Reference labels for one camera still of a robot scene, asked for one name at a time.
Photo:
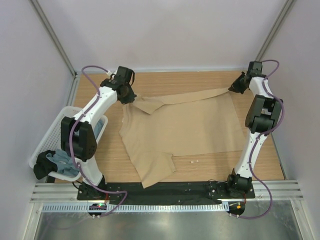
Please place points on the beige t shirt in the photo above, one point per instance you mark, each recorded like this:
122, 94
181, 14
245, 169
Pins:
156, 129

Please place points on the aluminium corner post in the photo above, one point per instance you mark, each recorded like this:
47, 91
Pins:
52, 35
280, 19

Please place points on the blue grey t shirt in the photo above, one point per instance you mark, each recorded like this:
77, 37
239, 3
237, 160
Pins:
63, 162

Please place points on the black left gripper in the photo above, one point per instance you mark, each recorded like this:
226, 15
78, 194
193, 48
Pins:
129, 99

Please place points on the white plastic laundry basket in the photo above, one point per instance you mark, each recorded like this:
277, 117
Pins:
52, 140

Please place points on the left aluminium corner post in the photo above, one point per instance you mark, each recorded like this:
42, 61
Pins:
52, 35

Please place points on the right aluminium corner post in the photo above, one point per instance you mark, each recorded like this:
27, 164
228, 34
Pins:
280, 19

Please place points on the aluminium frame rail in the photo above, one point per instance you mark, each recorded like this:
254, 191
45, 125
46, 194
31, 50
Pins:
67, 193

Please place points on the white slotted cable duct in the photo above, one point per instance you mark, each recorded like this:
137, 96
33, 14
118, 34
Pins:
100, 208

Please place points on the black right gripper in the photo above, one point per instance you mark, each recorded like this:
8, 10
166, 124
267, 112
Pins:
234, 86

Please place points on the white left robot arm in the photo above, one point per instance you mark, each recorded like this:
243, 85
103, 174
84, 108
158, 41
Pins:
77, 133

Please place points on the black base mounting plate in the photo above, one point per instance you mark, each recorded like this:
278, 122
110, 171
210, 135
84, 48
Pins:
193, 193

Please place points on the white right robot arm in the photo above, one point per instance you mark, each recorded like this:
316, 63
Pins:
265, 115

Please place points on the black t shirt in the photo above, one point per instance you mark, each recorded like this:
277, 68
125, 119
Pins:
44, 165

